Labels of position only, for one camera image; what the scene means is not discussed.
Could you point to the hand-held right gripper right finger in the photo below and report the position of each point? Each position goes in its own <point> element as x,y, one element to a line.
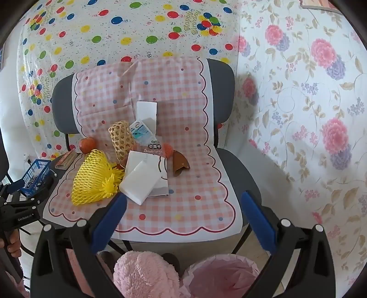
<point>258,226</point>

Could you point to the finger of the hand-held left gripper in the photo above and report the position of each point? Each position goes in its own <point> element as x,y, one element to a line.
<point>31,200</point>
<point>15,185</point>

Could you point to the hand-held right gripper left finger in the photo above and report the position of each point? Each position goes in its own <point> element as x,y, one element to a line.
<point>110,220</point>

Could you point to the white foam sheet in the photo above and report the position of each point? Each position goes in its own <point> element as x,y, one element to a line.
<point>137,186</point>

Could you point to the yellow foam fruit net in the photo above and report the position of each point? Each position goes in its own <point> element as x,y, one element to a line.
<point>91,180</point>

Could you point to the bin with pink liner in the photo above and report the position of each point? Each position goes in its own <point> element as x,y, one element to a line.
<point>220,275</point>

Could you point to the white printed plastic bag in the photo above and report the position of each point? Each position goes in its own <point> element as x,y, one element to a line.
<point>160,173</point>

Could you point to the dried fruit snack packet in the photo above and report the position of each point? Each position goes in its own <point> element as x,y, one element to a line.
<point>152,148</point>

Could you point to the small orange object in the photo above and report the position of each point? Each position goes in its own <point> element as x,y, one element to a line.
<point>167,149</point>

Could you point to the blue white packet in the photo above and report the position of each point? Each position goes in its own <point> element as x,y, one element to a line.
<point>140,131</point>

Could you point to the person's left hand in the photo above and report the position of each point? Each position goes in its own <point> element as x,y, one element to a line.
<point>13,247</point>

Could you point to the blue plastic basket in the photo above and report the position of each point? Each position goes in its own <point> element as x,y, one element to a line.
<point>34,174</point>

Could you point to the black chair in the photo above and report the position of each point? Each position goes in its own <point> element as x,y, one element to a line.
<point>4,160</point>

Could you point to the orange booklet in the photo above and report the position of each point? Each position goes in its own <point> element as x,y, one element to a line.
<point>66,159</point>

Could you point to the pink checked cloth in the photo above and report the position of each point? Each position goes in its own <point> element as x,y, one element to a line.
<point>186,194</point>

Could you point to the orange fruit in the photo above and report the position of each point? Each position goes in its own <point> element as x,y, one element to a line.
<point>87,145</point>

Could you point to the grey upholstered chair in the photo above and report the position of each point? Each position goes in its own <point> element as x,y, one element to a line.
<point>226,94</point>

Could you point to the balloon print sheet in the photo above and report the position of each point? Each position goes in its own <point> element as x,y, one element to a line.
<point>114,37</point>

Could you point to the white wall socket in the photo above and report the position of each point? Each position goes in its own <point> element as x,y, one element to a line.
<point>27,159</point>

